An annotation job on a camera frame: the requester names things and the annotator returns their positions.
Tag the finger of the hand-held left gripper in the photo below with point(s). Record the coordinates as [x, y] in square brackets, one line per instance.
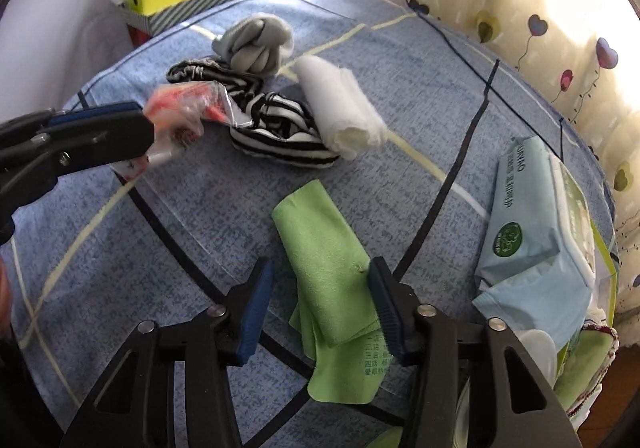
[110, 141]
[95, 111]

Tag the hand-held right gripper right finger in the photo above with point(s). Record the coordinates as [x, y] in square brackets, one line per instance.
[386, 315]

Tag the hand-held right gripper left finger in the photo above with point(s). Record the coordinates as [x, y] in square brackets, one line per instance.
[255, 313]

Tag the pink plastic packet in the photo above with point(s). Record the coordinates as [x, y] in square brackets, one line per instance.
[185, 101]

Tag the green cleaning cloth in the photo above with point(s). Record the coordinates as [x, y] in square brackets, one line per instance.
[320, 248]

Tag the black white striped sock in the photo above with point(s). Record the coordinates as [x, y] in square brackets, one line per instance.
[280, 128]

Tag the grey sock bundle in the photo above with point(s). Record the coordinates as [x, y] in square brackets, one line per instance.
[255, 46]

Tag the green plush towel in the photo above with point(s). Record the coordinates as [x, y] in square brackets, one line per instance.
[585, 358]

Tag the cream cloth with brown trim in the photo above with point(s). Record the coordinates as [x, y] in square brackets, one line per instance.
[600, 323]

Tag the white towel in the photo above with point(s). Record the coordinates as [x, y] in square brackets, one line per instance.
[340, 103]

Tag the yellow-green box lid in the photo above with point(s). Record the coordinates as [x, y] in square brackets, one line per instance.
[607, 268]

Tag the blue checked bedsheet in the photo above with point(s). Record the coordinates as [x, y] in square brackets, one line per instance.
[200, 238]

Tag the clear plastic jar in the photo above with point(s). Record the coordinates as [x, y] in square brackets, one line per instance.
[537, 353]

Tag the light blue wet wipes pack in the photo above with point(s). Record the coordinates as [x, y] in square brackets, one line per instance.
[530, 238]

